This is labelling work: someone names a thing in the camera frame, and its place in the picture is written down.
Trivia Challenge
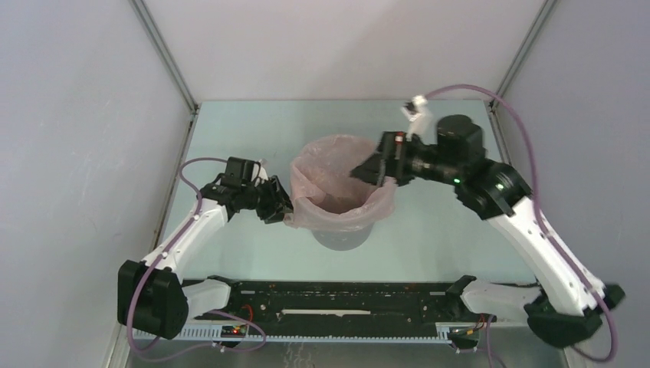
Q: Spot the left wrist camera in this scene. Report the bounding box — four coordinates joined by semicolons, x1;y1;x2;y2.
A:
252;159;268;183

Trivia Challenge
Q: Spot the pink plastic trash bag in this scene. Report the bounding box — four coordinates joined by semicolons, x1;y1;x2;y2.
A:
284;135;397;232

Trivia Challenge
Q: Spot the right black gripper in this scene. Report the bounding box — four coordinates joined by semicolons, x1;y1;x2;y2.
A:
349;130;459;186

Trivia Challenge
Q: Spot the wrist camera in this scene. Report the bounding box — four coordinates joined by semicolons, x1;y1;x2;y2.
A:
252;159;268;183
402;95;433;141

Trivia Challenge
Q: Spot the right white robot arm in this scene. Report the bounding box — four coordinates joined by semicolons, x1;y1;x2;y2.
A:
350;115;625;348

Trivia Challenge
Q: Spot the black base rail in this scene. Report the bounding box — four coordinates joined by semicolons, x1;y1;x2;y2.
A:
224;280;487;337

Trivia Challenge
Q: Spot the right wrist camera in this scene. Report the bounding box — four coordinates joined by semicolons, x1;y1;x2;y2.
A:
402;95;433;141

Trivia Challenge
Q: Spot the grey round trash bin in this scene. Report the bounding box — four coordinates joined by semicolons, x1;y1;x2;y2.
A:
310;223;375;251

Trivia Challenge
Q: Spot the small circuit board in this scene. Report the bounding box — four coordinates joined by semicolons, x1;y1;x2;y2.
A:
220;326;247;338

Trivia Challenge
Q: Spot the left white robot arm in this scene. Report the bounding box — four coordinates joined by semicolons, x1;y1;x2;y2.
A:
117;157;293;340

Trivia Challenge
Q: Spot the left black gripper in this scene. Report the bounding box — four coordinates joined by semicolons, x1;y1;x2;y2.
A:
241;176;301;225

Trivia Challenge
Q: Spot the right aluminium frame post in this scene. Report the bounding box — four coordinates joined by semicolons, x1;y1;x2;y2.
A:
495;0;561;97

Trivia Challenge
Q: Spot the left aluminium frame post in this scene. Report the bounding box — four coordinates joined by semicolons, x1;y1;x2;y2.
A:
128;0;199;114

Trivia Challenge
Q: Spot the white toothed cable tray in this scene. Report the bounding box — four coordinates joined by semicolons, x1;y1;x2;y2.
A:
133;324;453;344

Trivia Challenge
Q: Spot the aluminium frame post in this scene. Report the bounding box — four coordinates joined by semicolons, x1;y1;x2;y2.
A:
495;0;561;97
128;0;199;114

